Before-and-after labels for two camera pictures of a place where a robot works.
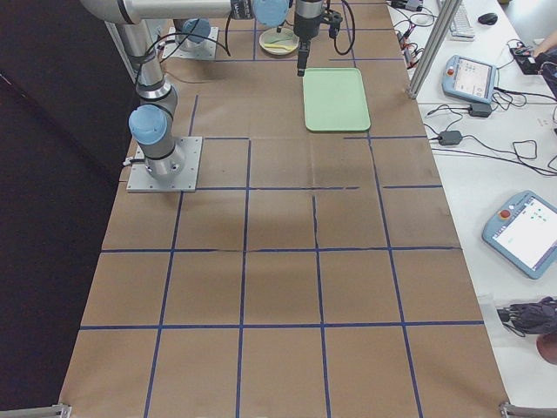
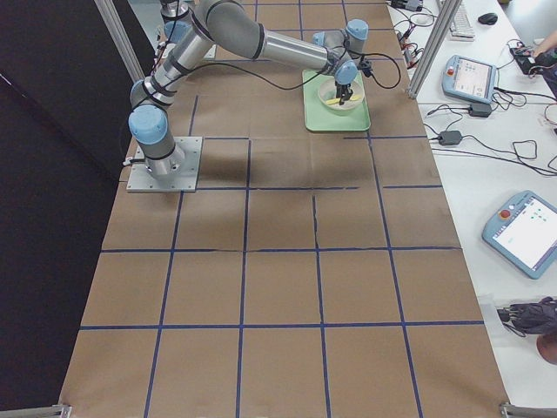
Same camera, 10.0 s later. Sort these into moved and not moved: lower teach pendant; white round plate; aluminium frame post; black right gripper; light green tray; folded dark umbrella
Moved: black right gripper; white round plate
Not moved: folded dark umbrella; aluminium frame post; light green tray; lower teach pendant
